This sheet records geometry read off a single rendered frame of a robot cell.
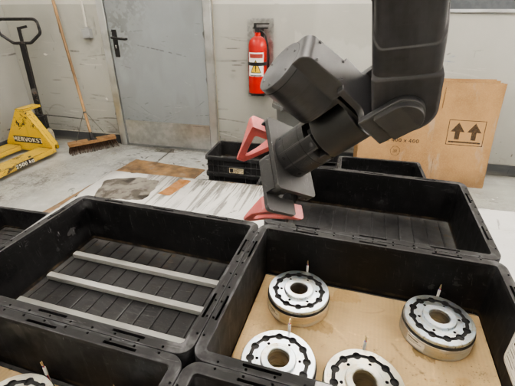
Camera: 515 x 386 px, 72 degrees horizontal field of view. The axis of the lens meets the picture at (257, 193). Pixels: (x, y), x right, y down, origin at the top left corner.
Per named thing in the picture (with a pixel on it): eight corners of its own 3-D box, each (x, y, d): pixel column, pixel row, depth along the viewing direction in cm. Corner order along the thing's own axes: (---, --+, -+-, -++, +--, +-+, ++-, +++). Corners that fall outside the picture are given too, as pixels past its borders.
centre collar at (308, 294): (316, 285, 61) (316, 282, 61) (309, 304, 57) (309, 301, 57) (289, 277, 63) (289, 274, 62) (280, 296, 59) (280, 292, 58)
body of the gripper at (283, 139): (268, 193, 42) (315, 165, 37) (257, 123, 46) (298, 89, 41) (305, 203, 46) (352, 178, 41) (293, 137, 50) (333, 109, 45)
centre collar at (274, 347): (300, 351, 49) (300, 348, 49) (290, 382, 45) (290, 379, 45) (267, 341, 51) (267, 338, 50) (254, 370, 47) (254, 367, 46)
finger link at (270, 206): (228, 231, 46) (277, 204, 40) (224, 183, 49) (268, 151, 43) (267, 237, 50) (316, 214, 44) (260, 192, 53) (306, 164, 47)
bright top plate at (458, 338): (471, 308, 57) (472, 305, 57) (479, 358, 49) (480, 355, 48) (405, 290, 60) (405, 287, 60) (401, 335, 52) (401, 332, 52)
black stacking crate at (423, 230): (451, 226, 87) (463, 184, 81) (480, 315, 61) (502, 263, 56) (292, 204, 97) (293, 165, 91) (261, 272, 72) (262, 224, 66)
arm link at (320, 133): (385, 139, 37) (382, 105, 40) (342, 99, 34) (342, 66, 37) (333, 168, 41) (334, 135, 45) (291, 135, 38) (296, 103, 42)
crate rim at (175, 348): (260, 233, 67) (260, 222, 66) (189, 371, 42) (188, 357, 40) (85, 204, 77) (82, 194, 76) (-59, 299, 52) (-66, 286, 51)
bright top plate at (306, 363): (322, 344, 51) (322, 341, 50) (305, 410, 42) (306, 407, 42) (256, 325, 54) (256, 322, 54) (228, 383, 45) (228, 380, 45)
